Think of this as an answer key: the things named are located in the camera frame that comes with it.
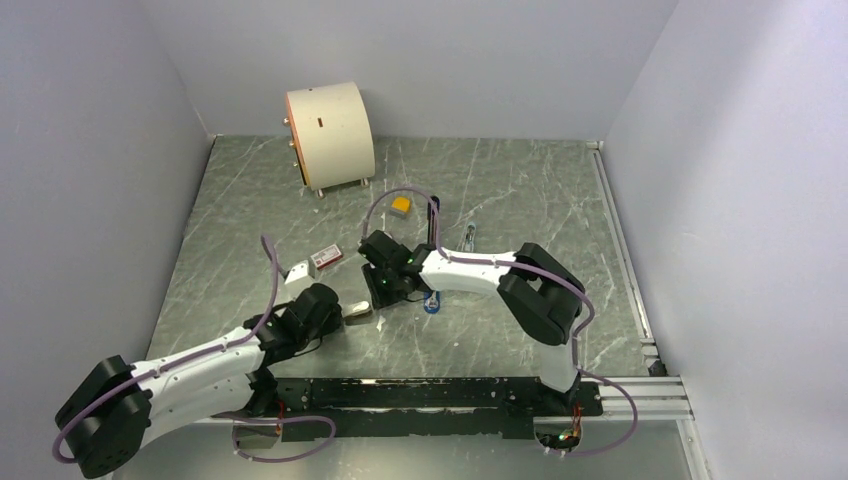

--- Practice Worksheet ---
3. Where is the blue black stapler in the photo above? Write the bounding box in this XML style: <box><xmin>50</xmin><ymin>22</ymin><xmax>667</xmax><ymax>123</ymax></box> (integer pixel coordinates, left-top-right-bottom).
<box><xmin>422</xmin><ymin>194</ymin><xmax>444</xmax><ymax>316</ymax></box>

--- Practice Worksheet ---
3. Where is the beige brown small box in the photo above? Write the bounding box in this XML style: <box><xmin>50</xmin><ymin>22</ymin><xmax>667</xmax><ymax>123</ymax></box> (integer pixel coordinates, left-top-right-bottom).
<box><xmin>341</xmin><ymin>301</ymin><xmax>373</xmax><ymax>325</ymax></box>

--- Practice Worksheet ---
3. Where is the red white staple box sleeve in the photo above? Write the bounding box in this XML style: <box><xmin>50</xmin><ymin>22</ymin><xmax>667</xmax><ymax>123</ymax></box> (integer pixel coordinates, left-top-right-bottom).
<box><xmin>310</xmin><ymin>244</ymin><xmax>343</xmax><ymax>270</ymax></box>

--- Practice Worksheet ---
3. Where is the light blue small box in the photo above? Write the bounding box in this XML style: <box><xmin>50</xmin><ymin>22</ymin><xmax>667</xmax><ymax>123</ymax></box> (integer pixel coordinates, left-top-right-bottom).
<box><xmin>461</xmin><ymin>222</ymin><xmax>476</xmax><ymax>252</ymax></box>

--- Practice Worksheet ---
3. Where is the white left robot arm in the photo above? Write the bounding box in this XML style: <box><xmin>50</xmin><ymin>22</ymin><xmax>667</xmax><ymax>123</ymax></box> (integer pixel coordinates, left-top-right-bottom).
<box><xmin>54</xmin><ymin>283</ymin><xmax>342</xmax><ymax>479</ymax></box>

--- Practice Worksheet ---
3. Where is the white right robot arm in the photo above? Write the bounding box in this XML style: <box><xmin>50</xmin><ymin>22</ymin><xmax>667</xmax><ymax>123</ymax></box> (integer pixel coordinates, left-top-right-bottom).
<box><xmin>358</xmin><ymin>230</ymin><xmax>589</xmax><ymax>414</ymax></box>

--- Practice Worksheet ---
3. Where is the yellow grey small box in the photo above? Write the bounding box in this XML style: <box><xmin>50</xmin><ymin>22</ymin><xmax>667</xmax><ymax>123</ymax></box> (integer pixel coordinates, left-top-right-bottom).
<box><xmin>388</xmin><ymin>196</ymin><xmax>412</xmax><ymax>219</ymax></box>

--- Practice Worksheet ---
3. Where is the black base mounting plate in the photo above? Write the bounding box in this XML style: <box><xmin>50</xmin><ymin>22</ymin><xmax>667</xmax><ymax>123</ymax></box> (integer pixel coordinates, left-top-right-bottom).
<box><xmin>263</xmin><ymin>377</ymin><xmax>604</xmax><ymax>442</ymax></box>

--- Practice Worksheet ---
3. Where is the beige cylindrical drum device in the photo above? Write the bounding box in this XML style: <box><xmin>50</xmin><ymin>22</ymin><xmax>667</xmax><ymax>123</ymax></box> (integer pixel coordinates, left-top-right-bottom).
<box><xmin>283</xmin><ymin>82</ymin><xmax>376</xmax><ymax>198</ymax></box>

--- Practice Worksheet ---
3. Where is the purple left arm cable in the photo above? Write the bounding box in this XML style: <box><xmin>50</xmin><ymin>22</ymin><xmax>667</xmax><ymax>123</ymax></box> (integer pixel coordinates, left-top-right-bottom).
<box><xmin>51</xmin><ymin>235</ymin><xmax>338</xmax><ymax>464</ymax></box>

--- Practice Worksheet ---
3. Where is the aluminium right side rail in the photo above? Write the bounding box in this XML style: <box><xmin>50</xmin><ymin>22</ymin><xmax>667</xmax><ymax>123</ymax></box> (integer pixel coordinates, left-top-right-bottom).
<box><xmin>586</xmin><ymin>140</ymin><xmax>669</xmax><ymax>377</ymax></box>

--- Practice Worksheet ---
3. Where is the aluminium rail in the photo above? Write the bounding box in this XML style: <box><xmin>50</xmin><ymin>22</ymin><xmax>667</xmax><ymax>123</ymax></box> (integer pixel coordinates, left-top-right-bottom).
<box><xmin>211</xmin><ymin>377</ymin><xmax>690</xmax><ymax>425</ymax></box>
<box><xmin>586</xmin><ymin>140</ymin><xmax>669</xmax><ymax>377</ymax></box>

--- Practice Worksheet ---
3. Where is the aluminium front rail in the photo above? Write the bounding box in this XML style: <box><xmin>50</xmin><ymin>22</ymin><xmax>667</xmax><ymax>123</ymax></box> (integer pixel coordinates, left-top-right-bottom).
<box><xmin>211</xmin><ymin>377</ymin><xmax>690</xmax><ymax>425</ymax></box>

